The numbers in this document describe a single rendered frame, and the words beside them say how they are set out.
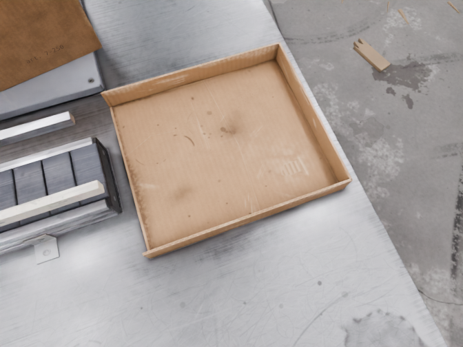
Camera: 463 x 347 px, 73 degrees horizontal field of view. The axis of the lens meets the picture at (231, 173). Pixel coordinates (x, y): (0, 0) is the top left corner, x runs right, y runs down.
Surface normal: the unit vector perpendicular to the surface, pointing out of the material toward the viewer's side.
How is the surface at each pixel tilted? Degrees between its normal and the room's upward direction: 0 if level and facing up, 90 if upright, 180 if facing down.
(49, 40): 90
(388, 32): 0
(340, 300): 0
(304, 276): 0
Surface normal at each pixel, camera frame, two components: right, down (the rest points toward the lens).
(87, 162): 0.01, -0.35
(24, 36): 0.51, 0.81
